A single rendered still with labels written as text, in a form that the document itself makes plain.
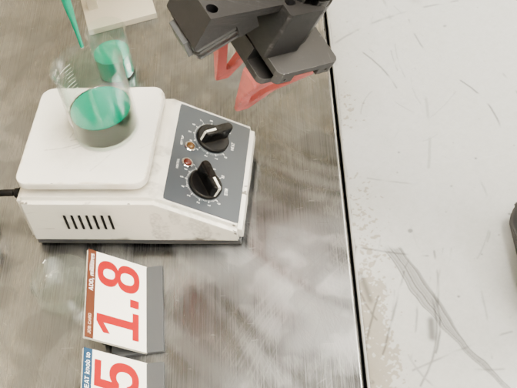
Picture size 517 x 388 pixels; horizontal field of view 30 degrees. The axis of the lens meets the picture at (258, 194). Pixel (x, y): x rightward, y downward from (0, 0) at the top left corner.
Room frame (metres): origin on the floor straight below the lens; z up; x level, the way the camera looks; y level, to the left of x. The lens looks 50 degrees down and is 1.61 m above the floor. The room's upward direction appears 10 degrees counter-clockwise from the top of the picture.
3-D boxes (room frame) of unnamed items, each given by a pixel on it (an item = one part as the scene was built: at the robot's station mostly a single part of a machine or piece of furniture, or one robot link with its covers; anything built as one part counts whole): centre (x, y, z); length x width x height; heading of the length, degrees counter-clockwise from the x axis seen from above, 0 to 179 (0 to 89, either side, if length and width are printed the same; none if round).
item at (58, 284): (0.52, 0.19, 0.91); 0.06 x 0.06 x 0.02
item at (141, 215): (0.62, 0.12, 0.94); 0.22 x 0.13 x 0.08; 77
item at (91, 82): (0.63, 0.12, 1.03); 0.07 x 0.06 x 0.08; 150
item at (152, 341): (0.48, 0.13, 0.92); 0.09 x 0.06 x 0.04; 177
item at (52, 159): (0.62, 0.14, 0.98); 0.12 x 0.12 x 0.01; 77
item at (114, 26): (0.80, 0.13, 0.93); 0.04 x 0.04 x 0.06
